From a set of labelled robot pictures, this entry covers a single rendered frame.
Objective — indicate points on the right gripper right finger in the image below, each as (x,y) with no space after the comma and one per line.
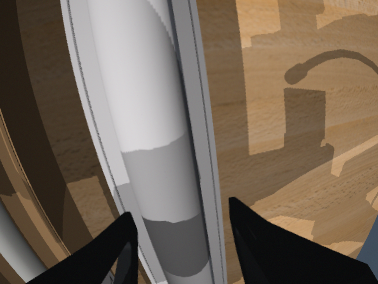
(287,258)

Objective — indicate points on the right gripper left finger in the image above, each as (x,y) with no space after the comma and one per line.
(91,263)

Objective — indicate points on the white fluorescent tube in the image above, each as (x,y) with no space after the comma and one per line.
(16,251)

